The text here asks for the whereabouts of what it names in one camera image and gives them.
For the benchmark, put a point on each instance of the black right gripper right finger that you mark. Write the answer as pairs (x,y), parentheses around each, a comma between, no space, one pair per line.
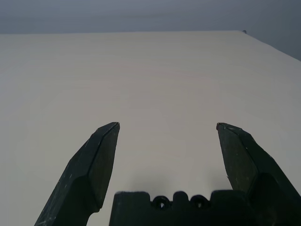
(254,164)

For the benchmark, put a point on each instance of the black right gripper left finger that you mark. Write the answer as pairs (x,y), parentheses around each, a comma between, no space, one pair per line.
(82,169)

